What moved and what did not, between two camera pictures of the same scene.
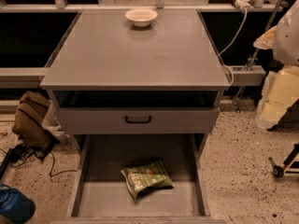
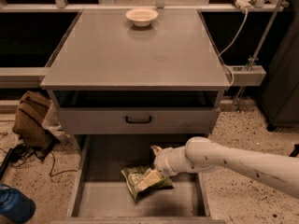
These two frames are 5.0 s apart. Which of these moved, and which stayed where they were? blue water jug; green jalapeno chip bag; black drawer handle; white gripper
Moved: white gripper
Stayed: black drawer handle; blue water jug; green jalapeno chip bag
